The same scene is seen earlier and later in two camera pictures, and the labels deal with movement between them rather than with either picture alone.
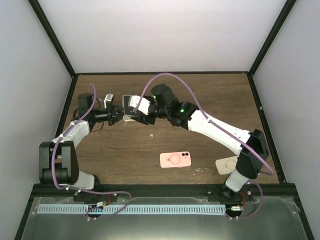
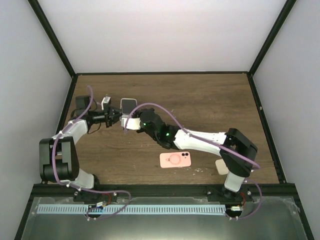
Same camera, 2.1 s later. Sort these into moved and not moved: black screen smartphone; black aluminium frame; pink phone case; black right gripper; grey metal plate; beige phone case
Moved: black right gripper; black screen smartphone
Not moved: pink phone case; black aluminium frame; grey metal plate; beige phone case
